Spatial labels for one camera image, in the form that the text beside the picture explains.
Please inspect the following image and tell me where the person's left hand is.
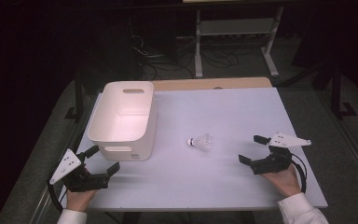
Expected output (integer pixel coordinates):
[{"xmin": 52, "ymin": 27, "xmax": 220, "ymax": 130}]
[{"xmin": 65, "ymin": 167, "xmax": 98, "ymax": 213}]

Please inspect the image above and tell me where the person's right hand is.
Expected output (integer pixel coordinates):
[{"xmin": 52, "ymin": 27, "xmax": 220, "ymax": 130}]
[{"xmin": 260, "ymin": 163, "xmax": 302, "ymax": 198}]

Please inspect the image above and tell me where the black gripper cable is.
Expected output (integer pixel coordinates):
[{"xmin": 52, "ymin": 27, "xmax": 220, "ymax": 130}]
[
  {"xmin": 289, "ymin": 152, "xmax": 309, "ymax": 194},
  {"xmin": 47, "ymin": 174, "xmax": 65, "ymax": 213}
]

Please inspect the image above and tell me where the white plastic storage bin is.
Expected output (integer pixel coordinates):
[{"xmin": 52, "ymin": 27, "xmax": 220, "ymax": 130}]
[{"xmin": 87, "ymin": 80, "xmax": 158, "ymax": 162}]

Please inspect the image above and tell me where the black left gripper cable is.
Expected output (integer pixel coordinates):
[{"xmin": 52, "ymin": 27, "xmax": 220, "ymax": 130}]
[{"xmin": 47, "ymin": 174, "xmax": 65, "ymax": 213}]

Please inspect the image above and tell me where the white metal desk frame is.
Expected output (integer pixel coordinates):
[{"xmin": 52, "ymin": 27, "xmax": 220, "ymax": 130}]
[{"xmin": 193, "ymin": 6, "xmax": 285, "ymax": 78}]

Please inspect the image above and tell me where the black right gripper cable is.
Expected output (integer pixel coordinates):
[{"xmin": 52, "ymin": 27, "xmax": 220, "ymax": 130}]
[{"xmin": 289, "ymin": 152, "xmax": 309, "ymax": 194}]

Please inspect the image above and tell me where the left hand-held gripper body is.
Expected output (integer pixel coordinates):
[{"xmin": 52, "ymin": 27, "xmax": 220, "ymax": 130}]
[{"xmin": 48, "ymin": 148, "xmax": 111, "ymax": 193}]

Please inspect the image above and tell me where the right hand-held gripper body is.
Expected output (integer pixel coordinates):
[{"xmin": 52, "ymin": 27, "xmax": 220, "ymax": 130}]
[{"xmin": 249, "ymin": 133, "xmax": 312, "ymax": 175}]

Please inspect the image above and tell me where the tangle of black floor cables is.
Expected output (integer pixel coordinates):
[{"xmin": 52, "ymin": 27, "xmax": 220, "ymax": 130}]
[{"xmin": 130, "ymin": 32, "xmax": 262, "ymax": 80}]

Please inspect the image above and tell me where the white shuttlecock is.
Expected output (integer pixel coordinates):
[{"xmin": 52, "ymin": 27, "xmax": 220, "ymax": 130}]
[{"xmin": 186, "ymin": 133, "xmax": 213, "ymax": 152}]

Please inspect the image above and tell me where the black metal stand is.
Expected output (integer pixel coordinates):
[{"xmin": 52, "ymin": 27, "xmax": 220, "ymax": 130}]
[
  {"xmin": 64, "ymin": 69, "xmax": 86, "ymax": 120},
  {"xmin": 330, "ymin": 60, "xmax": 358, "ymax": 119}
]

